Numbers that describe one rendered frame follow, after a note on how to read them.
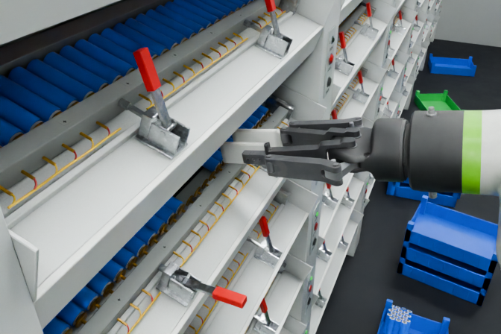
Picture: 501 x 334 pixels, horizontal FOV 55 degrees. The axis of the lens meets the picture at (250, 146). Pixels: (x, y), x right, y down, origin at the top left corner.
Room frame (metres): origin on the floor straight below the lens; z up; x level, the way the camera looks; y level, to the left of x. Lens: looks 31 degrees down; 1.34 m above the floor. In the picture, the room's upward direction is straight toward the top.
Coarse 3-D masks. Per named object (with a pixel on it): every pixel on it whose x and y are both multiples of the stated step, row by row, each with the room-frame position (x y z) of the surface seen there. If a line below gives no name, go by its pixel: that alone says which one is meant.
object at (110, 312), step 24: (240, 168) 0.57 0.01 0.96; (216, 192) 0.51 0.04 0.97; (192, 216) 0.46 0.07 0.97; (168, 240) 0.41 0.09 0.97; (144, 264) 0.37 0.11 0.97; (120, 288) 0.34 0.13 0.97; (144, 288) 0.36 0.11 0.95; (96, 312) 0.31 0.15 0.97; (120, 312) 0.32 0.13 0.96; (144, 312) 0.33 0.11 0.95
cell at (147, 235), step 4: (144, 228) 0.43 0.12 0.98; (148, 228) 0.43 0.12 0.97; (140, 232) 0.42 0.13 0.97; (144, 232) 0.42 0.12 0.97; (148, 232) 0.42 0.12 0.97; (152, 232) 0.42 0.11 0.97; (136, 236) 0.42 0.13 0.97; (140, 236) 0.42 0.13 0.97; (144, 236) 0.42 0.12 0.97; (148, 236) 0.42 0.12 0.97; (152, 236) 0.42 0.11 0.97; (144, 240) 0.42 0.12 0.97; (148, 240) 0.42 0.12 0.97; (148, 244) 0.42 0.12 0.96
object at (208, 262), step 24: (288, 96) 0.77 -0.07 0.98; (288, 120) 0.75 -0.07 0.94; (192, 192) 0.52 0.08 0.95; (240, 192) 0.55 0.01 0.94; (264, 192) 0.56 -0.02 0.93; (216, 216) 0.49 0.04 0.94; (240, 216) 0.50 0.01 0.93; (192, 240) 0.44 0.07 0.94; (216, 240) 0.45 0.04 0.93; (240, 240) 0.46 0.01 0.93; (192, 264) 0.41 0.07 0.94; (216, 264) 0.42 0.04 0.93; (168, 312) 0.34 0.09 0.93; (192, 312) 0.35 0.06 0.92
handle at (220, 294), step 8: (184, 280) 0.36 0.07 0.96; (192, 280) 0.37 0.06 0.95; (192, 288) 0.36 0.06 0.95; (200, 288) 0.36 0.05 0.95; (208, 288) 0.36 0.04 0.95; (216, 288) 0.36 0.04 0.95; (216, 296) 0.35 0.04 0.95; (224, 296) 0.34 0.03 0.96; (232, 296) 0.34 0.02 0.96; (240, 296) 0.34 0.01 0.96; (232, 304) 0.34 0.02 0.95; (240, 304) 0.34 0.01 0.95
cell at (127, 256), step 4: (124, 248) 0.39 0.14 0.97; (120, 252) 0.39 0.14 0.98; (124, 252) 0.39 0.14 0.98; (128, 252) 0.39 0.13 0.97; (116, 256) 0.38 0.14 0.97; (120, 256) 0.38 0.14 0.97; (124, 256) 0.38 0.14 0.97; (128, 256) 0.38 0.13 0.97; (132, 256) 0.39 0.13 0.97; (116, 260) 0.38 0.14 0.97; (120, 260) 0.38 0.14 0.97; (124, 260) 0.38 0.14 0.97; (128, 260) 0.38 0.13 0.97; (120, 264) 0.38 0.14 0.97; (124, 264) 0.38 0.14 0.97; (128, 264) 0.38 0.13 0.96
